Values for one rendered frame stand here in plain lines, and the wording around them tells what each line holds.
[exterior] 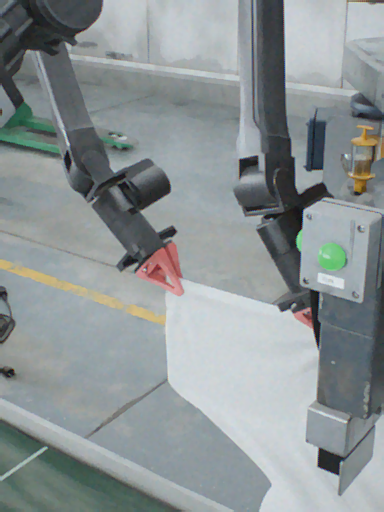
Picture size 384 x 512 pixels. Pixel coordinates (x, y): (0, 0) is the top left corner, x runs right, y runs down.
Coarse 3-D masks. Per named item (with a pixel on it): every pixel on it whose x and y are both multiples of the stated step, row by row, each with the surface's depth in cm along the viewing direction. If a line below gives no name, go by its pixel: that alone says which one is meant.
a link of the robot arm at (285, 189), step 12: (276, 180) 106; (288, 180) 107; (276, 192) 106; (288, 192) 107; (300, 192) 111; (312, 192) 113; (324, 192) 115; (276, 204) 110; (288, 204) 107; (300, 204) 112; (312, 204) 113
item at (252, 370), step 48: (192, 288) 125; (192, 336) 128; (240, 336) 122; (288, 336) 117; (192, 384) 132; (240, 384) 126; (288, 384) 120; (240, 432) 126; (288, 432) 123; (288, 480) 119; (336, 480) 117
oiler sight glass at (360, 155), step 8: (352, 144) 86; (352, 152) 86; (360, 152) 85; (368, 152) 85; (352, 160) 86; (360, 160) 86; (368, 160) 85; (352, 168) 87; (360, 168) 86; (368, 168) 86; (360, 176) 86; (368, 176) 86
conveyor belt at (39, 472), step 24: (0, 432) 206; (0, 456) 197; (24, 456) 197; (48, 456) 197; (0, 480) 189; (24, 480) 189; (48, 480) 189; (72, 480) 189; (96, 480) 189; (0, 504) 181; (24, 504) 181; (48, 504) 181; (72, 504) 181; (96, 504) 181; (120, 504) 181; (144, 504) 181
